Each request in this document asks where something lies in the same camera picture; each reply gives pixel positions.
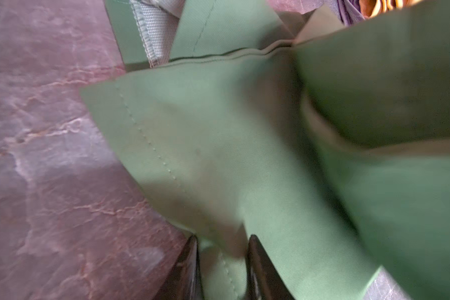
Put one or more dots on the lavender skirt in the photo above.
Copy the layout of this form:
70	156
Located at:
350	12

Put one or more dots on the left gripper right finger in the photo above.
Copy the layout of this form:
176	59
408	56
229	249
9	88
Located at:
263	280

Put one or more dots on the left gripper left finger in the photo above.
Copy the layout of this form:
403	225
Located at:
183	282

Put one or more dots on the dark green skirt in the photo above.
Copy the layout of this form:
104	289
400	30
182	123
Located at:
331	144

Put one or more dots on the yellow skirt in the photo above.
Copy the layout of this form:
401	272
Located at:
372	8

